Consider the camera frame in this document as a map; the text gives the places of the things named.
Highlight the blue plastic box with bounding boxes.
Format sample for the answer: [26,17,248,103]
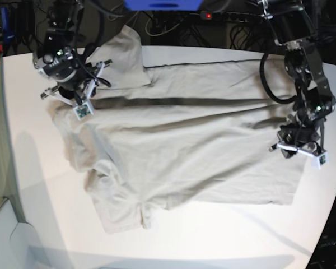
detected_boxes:
[124,0,203,11]

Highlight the black power strip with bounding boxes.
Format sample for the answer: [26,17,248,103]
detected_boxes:
[199,11,262,24]

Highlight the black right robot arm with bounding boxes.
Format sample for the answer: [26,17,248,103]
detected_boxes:
[33,1,112,107]

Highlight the white cable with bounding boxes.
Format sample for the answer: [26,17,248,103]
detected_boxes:
[144,16,183,37]

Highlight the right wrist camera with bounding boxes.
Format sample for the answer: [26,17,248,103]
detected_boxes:
[73,101,94,120]

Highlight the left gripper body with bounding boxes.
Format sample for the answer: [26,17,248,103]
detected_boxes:
[269,123,327,160]

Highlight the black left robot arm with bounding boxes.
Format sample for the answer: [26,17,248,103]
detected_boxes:
[257,1,336,166]

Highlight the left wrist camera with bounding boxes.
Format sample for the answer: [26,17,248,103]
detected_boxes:
[311,151,329,170]

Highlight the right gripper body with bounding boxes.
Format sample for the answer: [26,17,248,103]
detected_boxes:
[40,59,112,107]

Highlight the beige t-shirt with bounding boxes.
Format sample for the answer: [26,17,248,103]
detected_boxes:
[53,26,306,233]

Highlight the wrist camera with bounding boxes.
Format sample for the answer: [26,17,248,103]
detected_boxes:
[73,101,94,120]
[311,151,329,170]

